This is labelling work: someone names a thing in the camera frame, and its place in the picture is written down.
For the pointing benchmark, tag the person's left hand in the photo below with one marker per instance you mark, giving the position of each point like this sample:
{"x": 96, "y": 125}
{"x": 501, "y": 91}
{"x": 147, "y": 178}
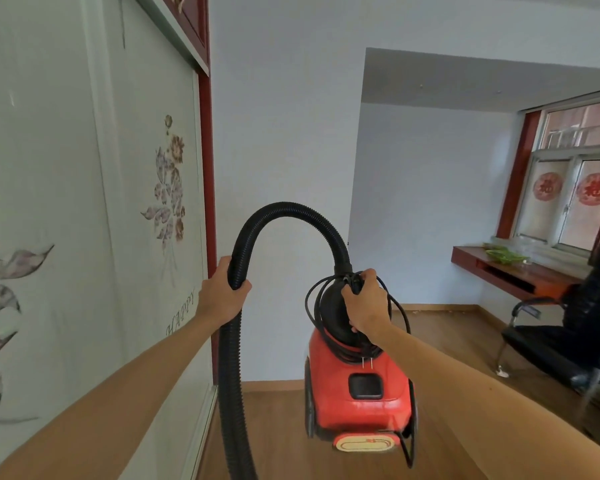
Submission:
{"x": 220, "y": 299}

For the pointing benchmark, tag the person's right hand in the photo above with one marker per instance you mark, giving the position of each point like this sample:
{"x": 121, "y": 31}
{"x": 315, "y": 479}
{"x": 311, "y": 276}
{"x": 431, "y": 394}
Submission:
{"x": 367, "y": 307}

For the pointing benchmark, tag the person's right thumb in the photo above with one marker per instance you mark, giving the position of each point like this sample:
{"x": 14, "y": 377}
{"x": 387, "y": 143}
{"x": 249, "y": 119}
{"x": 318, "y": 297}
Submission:
{"x": 349, "y": 294}

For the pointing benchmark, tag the person's left thumb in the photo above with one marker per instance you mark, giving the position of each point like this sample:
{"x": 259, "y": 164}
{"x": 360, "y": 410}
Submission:
{"x": 225, "y": 269}

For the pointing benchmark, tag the red canister vacuum cleaner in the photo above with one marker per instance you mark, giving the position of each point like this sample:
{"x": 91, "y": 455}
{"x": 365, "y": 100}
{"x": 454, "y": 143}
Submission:
{"x": 360, "y": 384}

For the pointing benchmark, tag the person's right forearm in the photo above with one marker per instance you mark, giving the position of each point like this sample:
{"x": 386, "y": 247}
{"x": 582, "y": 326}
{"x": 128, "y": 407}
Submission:
{"x": 490, "y": 409}

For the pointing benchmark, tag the person's left forearm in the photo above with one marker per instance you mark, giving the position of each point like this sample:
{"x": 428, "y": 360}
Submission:
{"x": 105, "y": 399}

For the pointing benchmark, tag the white floral sliding wardrobe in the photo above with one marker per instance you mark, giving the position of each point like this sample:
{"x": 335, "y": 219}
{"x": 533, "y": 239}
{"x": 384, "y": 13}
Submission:
{"x": 80, "y": 219}

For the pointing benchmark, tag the green leafy item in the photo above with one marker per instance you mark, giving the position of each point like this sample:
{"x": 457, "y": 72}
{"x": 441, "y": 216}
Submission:
{"x": 505, "y": 254}

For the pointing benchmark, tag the round red paper cutting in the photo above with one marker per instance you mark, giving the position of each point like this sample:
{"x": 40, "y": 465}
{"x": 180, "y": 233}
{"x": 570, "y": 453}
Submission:
{"x": 547, "y": 186}
{"x": 594, "y": 189}

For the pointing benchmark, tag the black office chair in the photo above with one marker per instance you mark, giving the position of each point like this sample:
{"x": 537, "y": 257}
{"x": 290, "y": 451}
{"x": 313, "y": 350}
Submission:
{"x": 575, "y": 324}

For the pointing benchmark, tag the white framed window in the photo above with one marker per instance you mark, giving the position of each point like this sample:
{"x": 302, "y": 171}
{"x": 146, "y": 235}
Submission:
{"x": 570, "y": 184}

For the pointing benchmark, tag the red wooden wall desk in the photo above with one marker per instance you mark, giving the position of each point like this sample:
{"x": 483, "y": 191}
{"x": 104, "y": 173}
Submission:
{"x": 515, "y": 274}

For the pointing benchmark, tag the red wooden window frame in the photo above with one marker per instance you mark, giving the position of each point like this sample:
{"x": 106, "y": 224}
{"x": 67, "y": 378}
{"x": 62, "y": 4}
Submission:
{"x": 517, "y": 174}

